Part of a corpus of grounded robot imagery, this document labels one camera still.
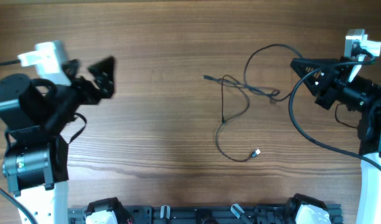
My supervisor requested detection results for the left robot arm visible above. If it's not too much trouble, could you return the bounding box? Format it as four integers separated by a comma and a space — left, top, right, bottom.
0, 56, 116, 223

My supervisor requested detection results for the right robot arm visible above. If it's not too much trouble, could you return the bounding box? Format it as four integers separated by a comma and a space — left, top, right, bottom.
288, 58, 381, 223

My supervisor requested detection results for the right camera black cable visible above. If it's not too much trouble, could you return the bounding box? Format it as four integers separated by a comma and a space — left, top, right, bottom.
288, 45, 381, 184

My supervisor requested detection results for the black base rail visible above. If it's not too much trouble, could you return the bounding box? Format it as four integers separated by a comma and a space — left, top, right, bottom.
68, 194, 343, 224

